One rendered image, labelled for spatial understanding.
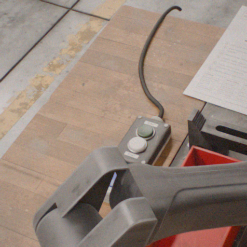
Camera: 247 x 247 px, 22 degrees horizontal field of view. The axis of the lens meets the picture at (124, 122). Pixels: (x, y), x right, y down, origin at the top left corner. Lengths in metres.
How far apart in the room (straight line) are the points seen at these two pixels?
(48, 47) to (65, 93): 1.55
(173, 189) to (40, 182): 0.60
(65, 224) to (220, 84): 0.72
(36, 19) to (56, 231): 2.45
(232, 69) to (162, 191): 0.75
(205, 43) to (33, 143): 0.42
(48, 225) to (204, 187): 0.15
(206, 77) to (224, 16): 1.60
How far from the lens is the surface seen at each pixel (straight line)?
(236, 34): 1.36
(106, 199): 1.08
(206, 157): 1.07
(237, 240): 1.03
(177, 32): 1.37
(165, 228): 0.57
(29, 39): 2.89
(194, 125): 1.07
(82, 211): 0.59
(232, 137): 1.06
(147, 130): 1.13
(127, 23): 1.41
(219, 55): 1.31
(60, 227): 0.58
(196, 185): 0.58
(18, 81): 2.69
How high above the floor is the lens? 1.78
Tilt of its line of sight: 47 degrees down
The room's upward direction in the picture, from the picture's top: 10 degrees counter-clockwise
